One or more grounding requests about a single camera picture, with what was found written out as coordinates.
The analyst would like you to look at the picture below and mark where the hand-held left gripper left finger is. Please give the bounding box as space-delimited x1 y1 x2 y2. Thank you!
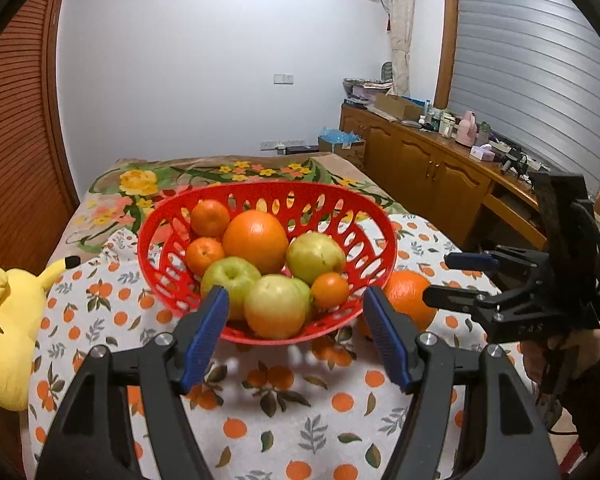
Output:
35 285 231 480

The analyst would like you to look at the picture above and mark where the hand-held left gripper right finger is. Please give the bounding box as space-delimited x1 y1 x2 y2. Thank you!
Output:
362 286 561 480

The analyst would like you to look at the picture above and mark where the yellow blushed apple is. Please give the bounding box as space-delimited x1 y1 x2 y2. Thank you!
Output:
244 274 313 339

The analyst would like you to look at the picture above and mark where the tray of small clutter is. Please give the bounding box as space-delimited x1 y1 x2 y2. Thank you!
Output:
342 78 393 101

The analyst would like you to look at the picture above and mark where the wooden sideboard cabinet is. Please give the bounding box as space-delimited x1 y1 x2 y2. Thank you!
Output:
339 102 600 256

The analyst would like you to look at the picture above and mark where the person's right forearm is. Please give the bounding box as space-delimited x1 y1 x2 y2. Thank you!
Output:
562 322 600 456

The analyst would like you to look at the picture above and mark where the cardboard box with blue bags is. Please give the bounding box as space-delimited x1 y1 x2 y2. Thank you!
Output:
317 127 367 168

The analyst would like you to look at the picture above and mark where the pink bottle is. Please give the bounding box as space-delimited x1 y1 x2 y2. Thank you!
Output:
455 111 477 146

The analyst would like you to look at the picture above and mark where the group of small bottles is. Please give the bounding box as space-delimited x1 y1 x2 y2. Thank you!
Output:
417 100 456 138

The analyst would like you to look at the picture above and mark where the orange print tablecloth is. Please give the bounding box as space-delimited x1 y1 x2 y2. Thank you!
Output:
27 212 546 480

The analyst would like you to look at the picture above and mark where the yellow plush toy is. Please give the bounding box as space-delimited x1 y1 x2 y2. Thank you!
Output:
0 255 81 411

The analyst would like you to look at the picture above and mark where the floral blanket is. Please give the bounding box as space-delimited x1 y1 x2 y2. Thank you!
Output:
62 152 406 261

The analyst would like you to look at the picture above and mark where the green apple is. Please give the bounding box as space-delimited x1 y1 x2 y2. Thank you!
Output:
201 256 262 321

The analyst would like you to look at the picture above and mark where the person's right hand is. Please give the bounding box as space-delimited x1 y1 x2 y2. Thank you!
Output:
522 332 581 396

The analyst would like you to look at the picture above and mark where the large orange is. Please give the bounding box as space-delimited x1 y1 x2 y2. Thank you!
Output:
382 270 438 332
222 210 289 276

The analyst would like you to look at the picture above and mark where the grey window blind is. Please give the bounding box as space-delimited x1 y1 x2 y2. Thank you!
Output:
447 0 600 201

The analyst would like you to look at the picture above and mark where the open cardboard box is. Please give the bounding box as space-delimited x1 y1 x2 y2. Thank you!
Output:
372 92 423 121

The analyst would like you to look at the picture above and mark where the beige curtain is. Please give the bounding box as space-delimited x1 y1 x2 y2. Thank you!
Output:
385 0 415 98

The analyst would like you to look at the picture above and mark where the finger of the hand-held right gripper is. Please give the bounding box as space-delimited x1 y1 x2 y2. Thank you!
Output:
422 286 512 316
445 245 550 274

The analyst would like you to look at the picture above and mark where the black desk gadget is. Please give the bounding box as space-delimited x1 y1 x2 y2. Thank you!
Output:
500 152 529 177

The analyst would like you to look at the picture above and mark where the brown louvered wardrobe door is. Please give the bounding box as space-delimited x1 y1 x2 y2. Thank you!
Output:
0 0 81 281

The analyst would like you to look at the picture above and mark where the black cable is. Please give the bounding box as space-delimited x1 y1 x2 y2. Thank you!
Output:
542 400 581 436

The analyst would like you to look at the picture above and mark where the yellow-green apple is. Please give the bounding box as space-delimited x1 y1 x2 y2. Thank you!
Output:
286 232 347 286

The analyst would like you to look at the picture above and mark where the small tangerine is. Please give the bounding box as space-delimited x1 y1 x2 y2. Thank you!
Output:
186 236 226 277
311 272 351 309
190 199 231 238

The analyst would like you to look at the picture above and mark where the red perforated plastic basket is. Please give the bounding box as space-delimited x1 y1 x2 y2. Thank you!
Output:
137 181 398 346

